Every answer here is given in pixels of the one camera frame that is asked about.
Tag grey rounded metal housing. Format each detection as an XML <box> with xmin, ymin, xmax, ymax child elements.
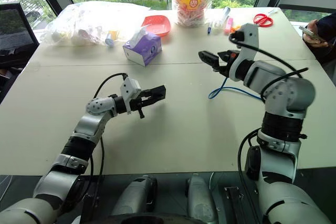
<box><xmin>111</xmin><ymin>174</ymin><xmax>159</xmax><ymax>217</ymax></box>
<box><xmin>185</xmin><ymin>173</ymin><xmax>219</xmax><ymax>224</ymax></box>

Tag pink highlighter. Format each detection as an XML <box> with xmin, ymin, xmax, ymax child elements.
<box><xmin>224</xmin><ymin>17</ymin><xmax>234</xmax><ymax>35</ymax></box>

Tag person's bare hand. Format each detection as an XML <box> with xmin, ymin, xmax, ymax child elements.
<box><xmin>303</xmin><ymin>19</ymin><xmax>330</xmax><ymax>48</ymax></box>

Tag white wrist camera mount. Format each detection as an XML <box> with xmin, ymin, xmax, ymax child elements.
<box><xmin>120</xmin><ymin>77</ymin><xmax>143</xmax><ymax>115</ymax></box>
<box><xmin>230</xmin><ymin>23</ymin><xmax>260</xmax><ymax>82</ymax></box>

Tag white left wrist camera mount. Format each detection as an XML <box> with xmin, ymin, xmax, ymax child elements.
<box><xmin>120</xmin><ymin>77</ymin><xmax>143</xmax><ymax>115</ymax></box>

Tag large clear bag of items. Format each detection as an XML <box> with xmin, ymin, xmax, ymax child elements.
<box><xmin>40</xmin><ymin>0</ymin><xmax>149</xmax><ymax>47</ymax></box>

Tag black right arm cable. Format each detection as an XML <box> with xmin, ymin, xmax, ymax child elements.
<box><xmin>228</xmin><ymin>34</ymin><xmax>310</xmax><ymax>224</ymax></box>

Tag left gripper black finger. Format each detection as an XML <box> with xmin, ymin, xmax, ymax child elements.
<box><xmin>142</xmin><ymin>85</ymin><xmax>167</xmax><ymax>97</ymax></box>
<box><xmin>142</xmin><ymin>92</ymin><xmax>167</xmax><ymax>104</ymax></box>

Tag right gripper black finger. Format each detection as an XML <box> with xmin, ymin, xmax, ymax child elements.
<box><xmin>203</xmin><ymin>60</ymin><xmax>221</xmax><ymax>72</ymax></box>
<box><xmin>198</xmin><ymin>50</ymin><xmax>220</xmax><ymax>63</ymax></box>

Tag black mesh office chair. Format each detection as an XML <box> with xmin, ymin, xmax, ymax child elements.
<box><xmin>0</xmin><ymin>2</ymin><xmax>40</xmax><ymax>70</ymax></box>

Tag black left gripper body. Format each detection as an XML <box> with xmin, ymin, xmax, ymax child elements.
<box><xmin>130</xmin><ymin>91</ymin><xmax>152</xmax><ymax>120</ymax></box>

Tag small blue yellow bottle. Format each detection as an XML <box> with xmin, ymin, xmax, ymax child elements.
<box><xmin>104</xmin><ymin>30</ymin><xmax>120</xmax><ymax>48</ymax></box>

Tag purple white tissue box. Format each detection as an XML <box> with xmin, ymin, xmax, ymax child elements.
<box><xmin>122</xmin><ymin>26</ymin><xmax>163</xmax><ymax>67</ymax></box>

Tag red handled scissors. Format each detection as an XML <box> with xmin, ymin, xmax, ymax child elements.
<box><xmin>253</xmin><ymin>13</ymin><xmax>274</xmax><ymax>28</ymax></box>

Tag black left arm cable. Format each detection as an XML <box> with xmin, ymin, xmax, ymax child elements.
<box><xmin>78</xmin><ymin>72</ymin><xmax>129</xmax><ymax>224</ymax></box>

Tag blue Ethernet cable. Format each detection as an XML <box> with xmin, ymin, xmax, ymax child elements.
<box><xmin>208</xmin><ymin>77</ymin><xmax>264</xmax><ymax>102</ymax></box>

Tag black metal bracket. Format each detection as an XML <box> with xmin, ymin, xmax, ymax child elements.
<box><xmin>224</xmin><ymin>186</ymin><xmax>246</xmax><ymax>224</ymax></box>

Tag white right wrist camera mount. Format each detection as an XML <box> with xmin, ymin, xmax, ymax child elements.
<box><xmin>230</xmin><ymin>23</ymin><xmax>260</xmax><ymax>82</ymax></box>

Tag red plastic tray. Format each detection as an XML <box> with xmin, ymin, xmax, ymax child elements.
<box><xmin>141</xmin><ymin>15</ymin><xmax>172</xmax><ymax>38</ymax></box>

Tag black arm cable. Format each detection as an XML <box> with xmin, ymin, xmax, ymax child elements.
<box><xmin>78</xmin><ymin>72</ymin><xmax>129</xmax><ymax>224</ymax></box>
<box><xmin>228</xmin><ymin>34</ymin><xmax>310</xmax><ymax>224</ymax></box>

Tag silver smartphone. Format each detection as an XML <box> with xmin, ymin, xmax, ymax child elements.
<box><xmin>299</xmin><ymin>25</ymin><xmax>325</xmax><ymax>44</ymax></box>

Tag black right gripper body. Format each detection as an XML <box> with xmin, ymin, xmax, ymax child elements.
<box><xmin>218</xmin><ymin>57</ymin><xmax>237</xmax><ymax>79</ymax></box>

